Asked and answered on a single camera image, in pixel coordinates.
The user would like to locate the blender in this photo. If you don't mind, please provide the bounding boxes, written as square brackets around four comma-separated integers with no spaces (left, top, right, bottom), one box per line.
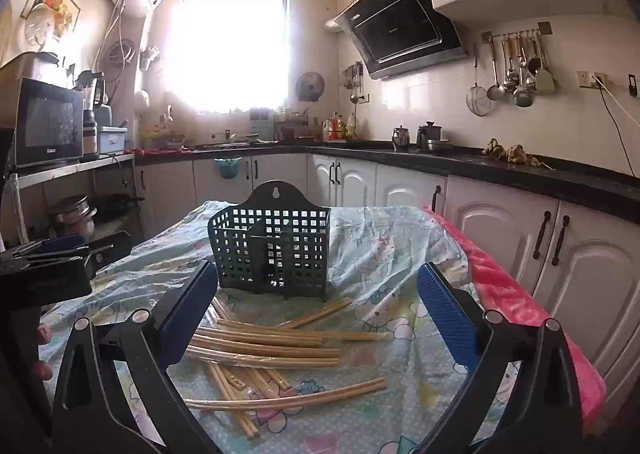
[75,70,108,157]

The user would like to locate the black range hood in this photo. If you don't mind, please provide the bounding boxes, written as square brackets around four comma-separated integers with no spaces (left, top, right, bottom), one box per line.
[334,0,471,81]

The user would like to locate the black microwave oven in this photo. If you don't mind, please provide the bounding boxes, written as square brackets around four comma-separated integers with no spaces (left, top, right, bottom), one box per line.
[14,77,86,169]

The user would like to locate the ginger root clump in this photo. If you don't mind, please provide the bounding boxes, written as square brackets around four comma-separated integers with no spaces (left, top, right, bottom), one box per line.
[482,138,508,161]
[505,144,543,169]

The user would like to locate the set of bamboo chopsticks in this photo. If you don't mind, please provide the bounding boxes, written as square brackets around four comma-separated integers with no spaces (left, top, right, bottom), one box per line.
[182,296,391,437]

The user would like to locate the row of hanging kitchen utensils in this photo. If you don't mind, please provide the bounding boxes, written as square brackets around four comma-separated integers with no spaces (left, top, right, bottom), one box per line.
[485,31,557,108]

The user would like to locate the teal hanging bin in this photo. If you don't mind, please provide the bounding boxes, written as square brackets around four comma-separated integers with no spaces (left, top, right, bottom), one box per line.
[215,157,242,181]

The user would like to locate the dark lidded pot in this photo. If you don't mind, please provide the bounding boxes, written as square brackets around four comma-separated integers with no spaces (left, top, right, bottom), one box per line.
[417,121,443,151]

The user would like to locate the steel pots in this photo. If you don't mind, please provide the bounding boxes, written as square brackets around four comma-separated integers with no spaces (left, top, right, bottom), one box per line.
[47,194,98,239]

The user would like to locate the small wall fan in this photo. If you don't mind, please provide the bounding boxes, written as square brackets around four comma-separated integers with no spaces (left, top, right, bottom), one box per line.
[295,71,326,102]

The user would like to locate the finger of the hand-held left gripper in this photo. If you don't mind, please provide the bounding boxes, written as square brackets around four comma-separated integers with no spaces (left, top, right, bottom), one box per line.
[82,230,135,281]
[0,233,91,262]

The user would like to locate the cartoon printed bedsheet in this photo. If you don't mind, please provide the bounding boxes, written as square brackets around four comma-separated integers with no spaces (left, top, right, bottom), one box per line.
[37,201,521,454]

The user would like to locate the wire mesh skimmer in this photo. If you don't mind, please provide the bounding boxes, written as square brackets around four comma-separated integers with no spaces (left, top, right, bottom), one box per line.
[466,46,493,117]

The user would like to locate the yellow dish items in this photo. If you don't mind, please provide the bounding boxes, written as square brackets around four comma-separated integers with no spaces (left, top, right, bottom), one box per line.
[141,126,186,151]

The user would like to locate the dark green plastic utensil basket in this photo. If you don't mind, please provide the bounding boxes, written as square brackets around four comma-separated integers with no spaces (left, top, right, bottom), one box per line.
[207,180,332,302]

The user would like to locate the metal utensil rail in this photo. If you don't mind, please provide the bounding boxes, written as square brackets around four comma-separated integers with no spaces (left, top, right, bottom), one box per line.
[481,22,553,42]

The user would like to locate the small hanging utensil rack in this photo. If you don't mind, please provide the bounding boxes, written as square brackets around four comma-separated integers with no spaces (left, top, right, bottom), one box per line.
[345,61,365,104]

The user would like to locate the black power cable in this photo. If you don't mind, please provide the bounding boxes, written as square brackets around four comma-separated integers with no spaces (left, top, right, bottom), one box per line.
[596,84,632,171]

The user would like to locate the black kitchen countertop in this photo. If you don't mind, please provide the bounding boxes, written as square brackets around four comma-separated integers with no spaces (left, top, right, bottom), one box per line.
[135,139,640,209]

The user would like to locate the red cloth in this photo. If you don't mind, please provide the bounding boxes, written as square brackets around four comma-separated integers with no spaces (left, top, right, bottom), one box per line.
[132,146,193,157]

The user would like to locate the kitchen window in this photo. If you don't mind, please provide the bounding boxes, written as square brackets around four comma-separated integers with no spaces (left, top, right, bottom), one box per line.
[182,0,291,115]

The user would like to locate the person's left hand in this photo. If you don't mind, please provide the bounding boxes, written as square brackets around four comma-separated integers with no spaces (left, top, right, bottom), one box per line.
[34,325,55,382]

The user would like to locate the blue plastic box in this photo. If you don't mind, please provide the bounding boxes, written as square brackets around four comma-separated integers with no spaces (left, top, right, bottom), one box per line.
[97,126,128,155]

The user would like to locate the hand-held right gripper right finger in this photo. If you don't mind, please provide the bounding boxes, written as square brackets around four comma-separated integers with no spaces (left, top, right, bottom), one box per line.
[416,261,586,454]

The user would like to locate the dark spice rack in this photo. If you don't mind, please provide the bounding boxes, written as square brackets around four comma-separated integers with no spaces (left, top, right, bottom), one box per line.
[277,108,321,141]

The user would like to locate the pink fleece blanket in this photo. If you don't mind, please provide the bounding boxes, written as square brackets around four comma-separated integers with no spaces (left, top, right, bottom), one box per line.
[422,206,608,435]

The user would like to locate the white metal shelf rack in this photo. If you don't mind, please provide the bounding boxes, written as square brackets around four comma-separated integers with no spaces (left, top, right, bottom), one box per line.
[0,154,136,245]

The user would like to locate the teal drawer organizer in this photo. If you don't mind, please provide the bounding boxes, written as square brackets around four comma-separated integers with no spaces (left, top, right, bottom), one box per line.
[250,108,275,141]

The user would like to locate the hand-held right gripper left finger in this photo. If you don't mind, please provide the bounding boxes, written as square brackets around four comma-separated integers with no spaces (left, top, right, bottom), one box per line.
[50,260,221,454]

